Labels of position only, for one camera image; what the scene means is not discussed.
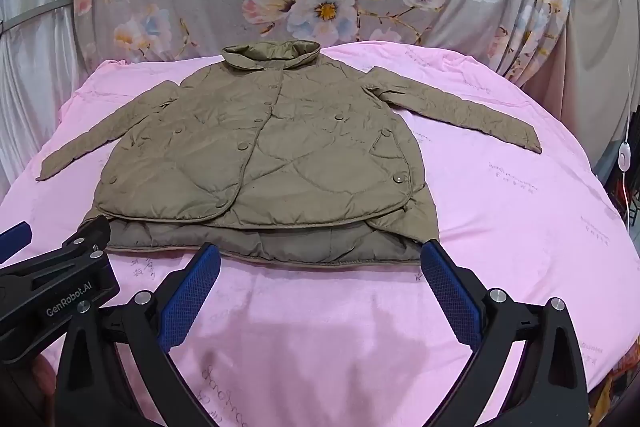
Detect beige curtain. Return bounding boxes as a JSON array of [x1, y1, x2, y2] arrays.
[[524, 0, 639, 166]]

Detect pink bed sheet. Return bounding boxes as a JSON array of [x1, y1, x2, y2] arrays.
[[1, 42, 639, 426]]

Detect white cable with switch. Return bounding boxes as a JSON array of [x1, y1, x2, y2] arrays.
[[589, 0, 633, 228]]

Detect olive quilted jacket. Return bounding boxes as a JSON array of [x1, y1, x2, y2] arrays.
[[40, 40, 541, 269]]

